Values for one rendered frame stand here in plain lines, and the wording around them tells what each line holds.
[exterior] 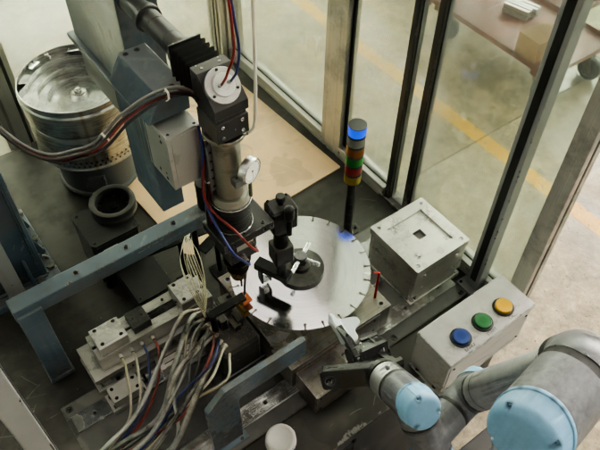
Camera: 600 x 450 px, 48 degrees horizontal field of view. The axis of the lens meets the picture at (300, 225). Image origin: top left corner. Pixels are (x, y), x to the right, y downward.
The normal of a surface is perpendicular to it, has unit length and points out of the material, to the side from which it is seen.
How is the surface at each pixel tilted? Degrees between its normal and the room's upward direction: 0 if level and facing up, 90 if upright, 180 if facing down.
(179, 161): 90
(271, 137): 0
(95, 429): 0
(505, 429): 83
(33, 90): 3
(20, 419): 90
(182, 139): 90
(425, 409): 56
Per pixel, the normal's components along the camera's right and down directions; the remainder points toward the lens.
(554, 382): -0.15, -0.76
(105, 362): 0.59, 0.62
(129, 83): -0.69, 0.06
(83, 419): 0.01, -0.64
